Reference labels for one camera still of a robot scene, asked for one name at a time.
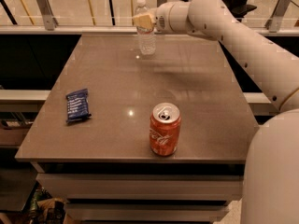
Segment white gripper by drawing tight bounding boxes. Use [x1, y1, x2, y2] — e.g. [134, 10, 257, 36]
[133, 2, 178, 34]

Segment clear plastic water bottle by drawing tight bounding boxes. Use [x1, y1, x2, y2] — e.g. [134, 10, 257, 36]
[135, 0, 156, 55]

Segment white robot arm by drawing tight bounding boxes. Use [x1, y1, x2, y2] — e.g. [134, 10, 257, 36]
[133, 0, 299, 224]

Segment blue rxbar wrapper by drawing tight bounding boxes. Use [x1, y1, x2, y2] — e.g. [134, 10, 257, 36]
[66, 89, 92, 123]

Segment orange coca-cola can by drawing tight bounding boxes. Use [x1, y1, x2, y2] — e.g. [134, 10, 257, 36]
[149, 103, 181, 157]

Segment glass railing with metal brackets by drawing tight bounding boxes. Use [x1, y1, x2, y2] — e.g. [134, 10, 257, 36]
[0, 0, 299, 33]

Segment grey drawer cabinet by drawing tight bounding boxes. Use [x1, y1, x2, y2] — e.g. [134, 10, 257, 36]
[36, 173, 243, 223]

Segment clutter boxes on floor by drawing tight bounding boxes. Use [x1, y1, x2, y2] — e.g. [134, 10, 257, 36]
[0, 188, 81, 224]

